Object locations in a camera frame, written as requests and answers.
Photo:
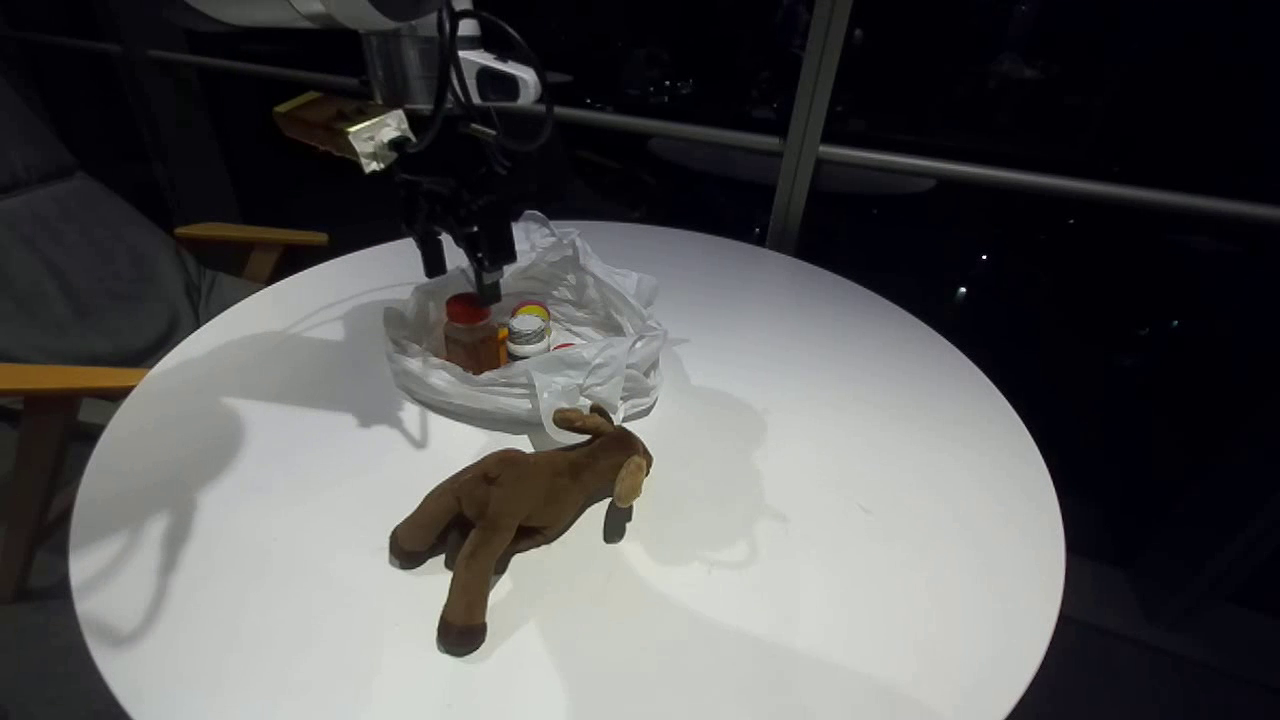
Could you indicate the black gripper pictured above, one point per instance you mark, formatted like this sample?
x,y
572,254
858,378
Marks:
x,y
461,181

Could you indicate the brown spice bottle red cap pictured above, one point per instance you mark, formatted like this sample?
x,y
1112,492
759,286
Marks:
x,y
469,342

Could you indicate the brown plush moose toy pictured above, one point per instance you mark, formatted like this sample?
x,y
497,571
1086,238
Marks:
x,y
523,505

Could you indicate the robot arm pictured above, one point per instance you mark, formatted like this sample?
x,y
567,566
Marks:
x,y
400,64

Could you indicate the white plastic bag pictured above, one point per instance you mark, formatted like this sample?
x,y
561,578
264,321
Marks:
x,y
584,332

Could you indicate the grey armchair wooden armrests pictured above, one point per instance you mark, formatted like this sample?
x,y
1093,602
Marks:
x,y
80,267

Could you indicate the grey window railing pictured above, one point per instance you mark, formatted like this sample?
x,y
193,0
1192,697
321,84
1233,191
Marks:
x,y
1015,179

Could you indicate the grey window post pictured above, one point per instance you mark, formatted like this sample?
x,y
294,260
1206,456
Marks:
x,y
805,120

